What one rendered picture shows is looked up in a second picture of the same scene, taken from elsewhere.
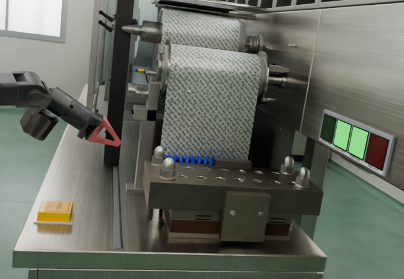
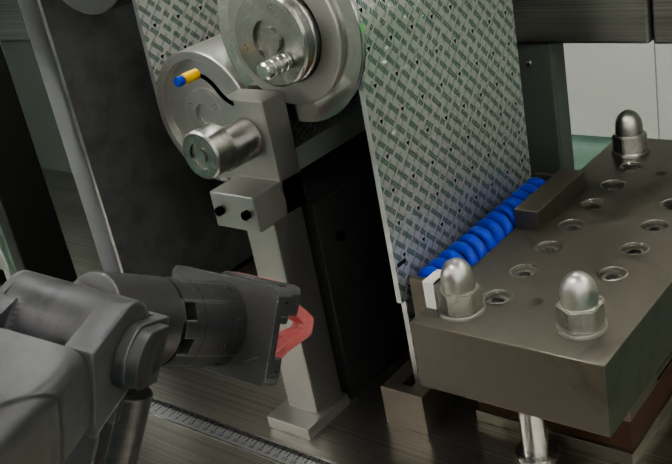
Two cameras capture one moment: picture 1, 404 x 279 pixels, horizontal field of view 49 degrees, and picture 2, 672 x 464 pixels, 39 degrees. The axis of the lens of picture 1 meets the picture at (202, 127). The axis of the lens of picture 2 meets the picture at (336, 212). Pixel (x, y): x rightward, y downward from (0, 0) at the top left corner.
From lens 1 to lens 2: 0.76 m
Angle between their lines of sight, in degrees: 35
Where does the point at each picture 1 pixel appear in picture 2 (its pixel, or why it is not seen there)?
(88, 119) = (245, 312)
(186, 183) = (647, 309)
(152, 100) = (282, 147)
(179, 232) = (641, 436)
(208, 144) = (468, 184)
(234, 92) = (477, 15)
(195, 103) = (424, 94)
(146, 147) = (305, 287)
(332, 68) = not seen: outside the picture
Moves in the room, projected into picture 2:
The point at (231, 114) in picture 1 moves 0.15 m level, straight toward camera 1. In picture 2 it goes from (485, 78) to (619, 101)
